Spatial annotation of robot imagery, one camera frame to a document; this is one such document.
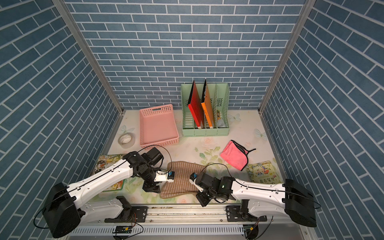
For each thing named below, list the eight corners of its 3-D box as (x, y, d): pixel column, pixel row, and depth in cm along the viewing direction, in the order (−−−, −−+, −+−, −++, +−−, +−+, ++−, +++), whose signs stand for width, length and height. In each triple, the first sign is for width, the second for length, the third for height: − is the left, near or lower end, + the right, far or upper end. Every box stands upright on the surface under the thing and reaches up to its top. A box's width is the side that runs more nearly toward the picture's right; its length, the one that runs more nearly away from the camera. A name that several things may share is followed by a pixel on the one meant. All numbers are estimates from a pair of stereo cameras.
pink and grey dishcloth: (217, 157, 96) (218, 155, 94) (230, 139, 106) (231, 136, 104) (242, 173, 90) (243, 171, 88) (253, 151, 99) (255, 149, 97)
